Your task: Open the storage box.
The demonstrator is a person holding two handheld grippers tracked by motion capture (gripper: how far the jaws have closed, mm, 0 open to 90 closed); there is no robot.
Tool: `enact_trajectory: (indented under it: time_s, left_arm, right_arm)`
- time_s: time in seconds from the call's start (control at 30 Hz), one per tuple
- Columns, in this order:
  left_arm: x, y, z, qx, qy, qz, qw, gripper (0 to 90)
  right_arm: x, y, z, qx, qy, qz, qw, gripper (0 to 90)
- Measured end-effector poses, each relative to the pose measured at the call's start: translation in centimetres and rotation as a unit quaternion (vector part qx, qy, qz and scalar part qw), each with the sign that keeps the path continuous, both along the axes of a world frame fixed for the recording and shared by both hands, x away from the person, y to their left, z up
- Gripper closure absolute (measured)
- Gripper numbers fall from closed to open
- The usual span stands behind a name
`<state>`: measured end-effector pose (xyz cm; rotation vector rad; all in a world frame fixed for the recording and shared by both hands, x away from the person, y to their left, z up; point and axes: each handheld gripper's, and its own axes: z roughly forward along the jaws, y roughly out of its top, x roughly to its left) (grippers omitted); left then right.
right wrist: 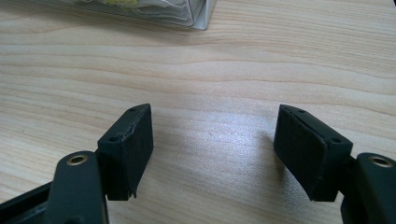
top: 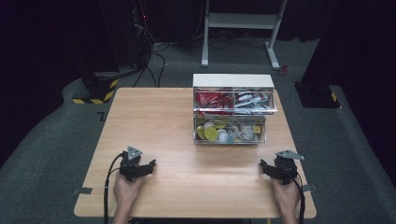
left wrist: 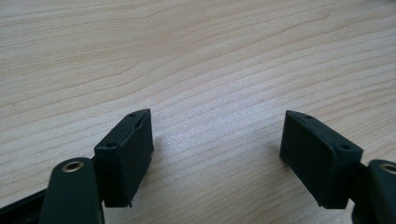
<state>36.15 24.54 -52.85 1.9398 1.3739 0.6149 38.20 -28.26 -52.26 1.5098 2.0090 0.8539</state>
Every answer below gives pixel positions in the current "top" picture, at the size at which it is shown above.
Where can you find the white metal stand frame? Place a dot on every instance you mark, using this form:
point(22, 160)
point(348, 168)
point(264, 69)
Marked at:
point(241, 20)

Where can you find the pile of red packets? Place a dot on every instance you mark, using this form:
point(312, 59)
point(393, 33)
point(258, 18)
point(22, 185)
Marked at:
point(213, 99)

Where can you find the heap of pale small packets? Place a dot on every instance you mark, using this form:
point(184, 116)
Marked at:
point(244, 132)

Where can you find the person's left hand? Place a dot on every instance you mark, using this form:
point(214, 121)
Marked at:
point(126, 193)

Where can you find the clear drawer with round pods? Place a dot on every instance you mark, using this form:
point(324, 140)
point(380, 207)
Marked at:
point(230, 140)

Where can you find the pile of white packets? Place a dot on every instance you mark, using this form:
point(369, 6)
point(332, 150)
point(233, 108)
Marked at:
point(252, 101)

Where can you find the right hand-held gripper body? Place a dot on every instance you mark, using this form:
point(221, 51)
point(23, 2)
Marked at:
point(285, 169)

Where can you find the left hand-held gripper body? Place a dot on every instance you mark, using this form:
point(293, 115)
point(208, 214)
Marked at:
point(129, 166)

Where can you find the clear drawer with packets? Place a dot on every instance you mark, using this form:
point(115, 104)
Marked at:
point(233, 109)

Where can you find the black yellow striped stand base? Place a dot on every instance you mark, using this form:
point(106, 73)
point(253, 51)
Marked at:
point(99, 90)

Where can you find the white-topped clear drawer organizer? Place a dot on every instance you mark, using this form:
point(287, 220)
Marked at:
point(232, 80)

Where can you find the small red floor object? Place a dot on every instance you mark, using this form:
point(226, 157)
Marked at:
point(283, 70)

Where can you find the white round pod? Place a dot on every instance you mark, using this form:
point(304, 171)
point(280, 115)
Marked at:
point(222, 136)
point(208, 125)

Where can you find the dark stand base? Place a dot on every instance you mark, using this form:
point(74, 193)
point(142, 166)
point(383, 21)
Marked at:
point(316, 95)

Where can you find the yellow-green round pod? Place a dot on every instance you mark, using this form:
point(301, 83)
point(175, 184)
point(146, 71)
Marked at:
point(221, 124)
point(211, 134)
point(200, 132)

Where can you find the person's right hand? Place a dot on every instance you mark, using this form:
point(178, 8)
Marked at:
point(288, 196)

